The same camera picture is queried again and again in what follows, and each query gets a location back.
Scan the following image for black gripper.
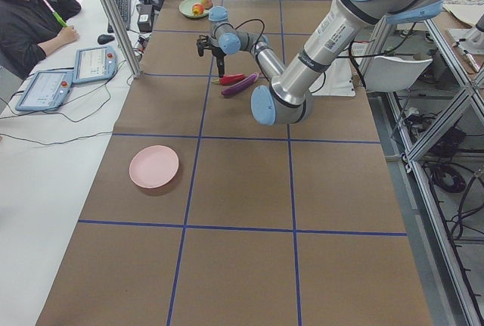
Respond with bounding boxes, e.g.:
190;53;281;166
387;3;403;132
211;46;226;78

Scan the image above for red chili pepper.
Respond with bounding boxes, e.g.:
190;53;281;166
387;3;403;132
211;73;246;86

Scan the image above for red pomegranate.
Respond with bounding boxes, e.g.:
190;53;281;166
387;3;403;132
191;3;205;17

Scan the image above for peach fruit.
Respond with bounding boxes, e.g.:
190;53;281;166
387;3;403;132
200;0;213;10

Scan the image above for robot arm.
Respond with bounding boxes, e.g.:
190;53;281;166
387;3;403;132
197;0;443;126

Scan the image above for purple eggplant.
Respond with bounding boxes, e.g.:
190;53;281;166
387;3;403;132
221;72;259;97

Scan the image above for black power adapter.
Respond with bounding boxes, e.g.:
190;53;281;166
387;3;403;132
137;5;154;33

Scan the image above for black keyboard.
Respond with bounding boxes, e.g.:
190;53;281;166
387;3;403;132
114;0;132;30

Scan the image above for pink plate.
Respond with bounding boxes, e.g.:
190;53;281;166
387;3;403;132
129;145;179;189

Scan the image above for black computer mouse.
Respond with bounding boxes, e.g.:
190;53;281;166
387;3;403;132
97;34;115;45

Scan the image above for blue teach pendant far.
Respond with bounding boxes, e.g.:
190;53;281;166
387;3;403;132
73;45;117;84

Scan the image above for blue teach pendant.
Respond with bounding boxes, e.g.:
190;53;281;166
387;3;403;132
73;45;117;84
15;70;73;112

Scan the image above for white chair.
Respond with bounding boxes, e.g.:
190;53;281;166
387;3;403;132
364;56;433;92

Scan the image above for blue teach pendant near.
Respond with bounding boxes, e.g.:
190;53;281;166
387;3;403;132
15;70;73;112

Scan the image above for seated person in black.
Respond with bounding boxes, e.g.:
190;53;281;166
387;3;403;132
1;0;82;79

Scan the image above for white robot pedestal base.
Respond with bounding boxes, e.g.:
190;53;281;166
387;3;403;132
309;58;355;97

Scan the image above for aluminium frame post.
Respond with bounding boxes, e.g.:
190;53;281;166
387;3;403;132
100;0;141;79

